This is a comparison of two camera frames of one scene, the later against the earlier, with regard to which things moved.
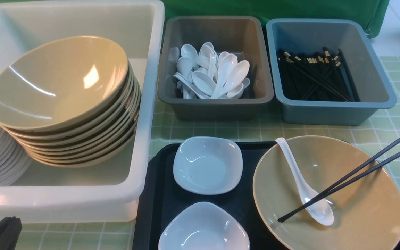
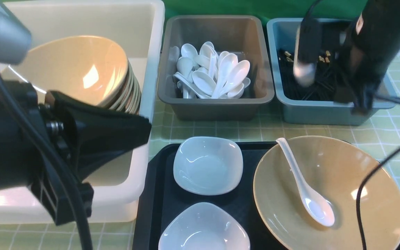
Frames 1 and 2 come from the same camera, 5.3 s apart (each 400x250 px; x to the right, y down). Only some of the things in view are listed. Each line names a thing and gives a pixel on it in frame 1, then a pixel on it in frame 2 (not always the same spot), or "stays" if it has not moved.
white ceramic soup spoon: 321,210 stays
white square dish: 203,225 stays
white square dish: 208,165 stays
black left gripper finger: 3,235 → 86,138
